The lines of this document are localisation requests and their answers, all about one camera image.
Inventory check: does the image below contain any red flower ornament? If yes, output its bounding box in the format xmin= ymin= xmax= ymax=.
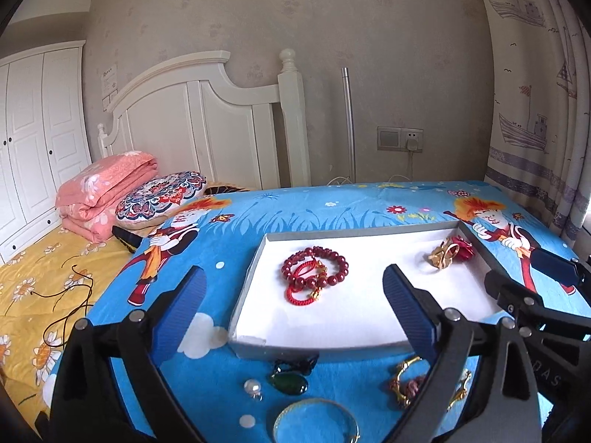
xmin=450 ymin=235 xmax=476 ymax=263

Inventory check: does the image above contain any metal pole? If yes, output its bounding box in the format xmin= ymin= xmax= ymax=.
xmin=341 ymin=67 xmax=357 ymax=183

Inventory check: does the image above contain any gold bracelet with pink tassel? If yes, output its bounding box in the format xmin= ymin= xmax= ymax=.
xmin=388 ymin=357 xmax=472 ymax=412

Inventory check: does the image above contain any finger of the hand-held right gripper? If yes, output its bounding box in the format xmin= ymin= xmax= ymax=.
xmin=531 ymin=248 xmax=591 ymax=297
xmin=484 ymin=270 xmax=548 ymax=317

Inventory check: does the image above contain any white bed headboard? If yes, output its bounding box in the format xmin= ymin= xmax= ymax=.
xmin=97 ymin=47 xmax=312 ymax=190

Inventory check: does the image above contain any black object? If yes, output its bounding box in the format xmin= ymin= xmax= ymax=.
xmin=112 ymin=225 xmax=144 ymax=254

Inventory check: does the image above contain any blue cartoon printed blanket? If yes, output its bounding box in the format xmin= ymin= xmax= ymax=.
xmin=48 ymin=180 xmax=591 ymax=443

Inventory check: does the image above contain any black cord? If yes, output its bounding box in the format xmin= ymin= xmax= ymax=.
xmin=32 ymin=263 xmax=95 ymax=347

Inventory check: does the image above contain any yellow floral bedsheet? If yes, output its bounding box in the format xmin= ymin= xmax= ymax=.
xmin=0 ymin=226 xmax=139 ymax=420

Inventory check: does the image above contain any white wardrobe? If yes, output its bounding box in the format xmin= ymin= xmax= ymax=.
xmin=0 ymin=40 xmax=93 ymax=264

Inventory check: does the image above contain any patterned pillow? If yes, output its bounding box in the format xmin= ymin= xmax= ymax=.
xmin=115 ymin=171 xmax=207 ymax=231

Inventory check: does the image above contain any wall switch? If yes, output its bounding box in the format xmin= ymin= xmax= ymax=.
xmin=377 ymin=126 xmax=400 ymax=151

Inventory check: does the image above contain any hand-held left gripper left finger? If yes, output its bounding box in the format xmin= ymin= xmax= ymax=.
xmin=48 ymin=265 xmax=208 ymax=443

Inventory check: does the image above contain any grey jewelry tray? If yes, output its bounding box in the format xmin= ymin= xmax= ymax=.
xmin=228 ymin=219 xmax=509 ymax=361

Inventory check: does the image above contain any white cable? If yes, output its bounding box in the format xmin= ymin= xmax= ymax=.
xmin=388 ymin=150 xmax=416 ymax=183

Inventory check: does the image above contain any pink folded quilt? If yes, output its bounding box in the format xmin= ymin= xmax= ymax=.
xmin=55 ymin=151 xmax=158 ymax=242

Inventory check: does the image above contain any green pendant with black cord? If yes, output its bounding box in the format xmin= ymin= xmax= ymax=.
xmin=269 ymin=355 xmax=320 ymax=396

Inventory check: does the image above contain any gold bangle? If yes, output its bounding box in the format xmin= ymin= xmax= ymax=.
xmin=272 ymin=398 xmax=360 ymax=443

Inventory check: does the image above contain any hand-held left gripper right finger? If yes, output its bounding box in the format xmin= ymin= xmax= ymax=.
xmin=382 ymin=264 xmax=543 ymax=443

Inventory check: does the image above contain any red bead bracelet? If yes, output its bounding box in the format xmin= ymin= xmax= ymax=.
xmin=281 ymin=247 xmax=350 ymax=292

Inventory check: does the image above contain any gold ring ornament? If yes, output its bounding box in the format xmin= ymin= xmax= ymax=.
xmin=426 ymin=236 xmax=462 ymax=269

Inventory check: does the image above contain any ship printed curtain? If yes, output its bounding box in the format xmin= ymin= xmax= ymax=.
xmin=471 ymin=0 xmax=591 ymax=250

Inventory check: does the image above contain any dark striped cloth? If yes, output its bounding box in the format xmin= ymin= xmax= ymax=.
xmin=203 ymin=183 xmax=259 ymax=196

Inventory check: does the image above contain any red string bracelet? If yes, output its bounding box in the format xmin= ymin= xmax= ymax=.
xmin=286 ymin=261 xmax=329 ymax=306

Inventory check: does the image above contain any wall paper notice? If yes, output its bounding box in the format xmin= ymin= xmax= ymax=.
xmin=100 ymin=62 xmax=120 ymax=112

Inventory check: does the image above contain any wall socket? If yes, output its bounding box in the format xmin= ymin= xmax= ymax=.
xmin=399 ymin=126 xmax=424 ymax=151

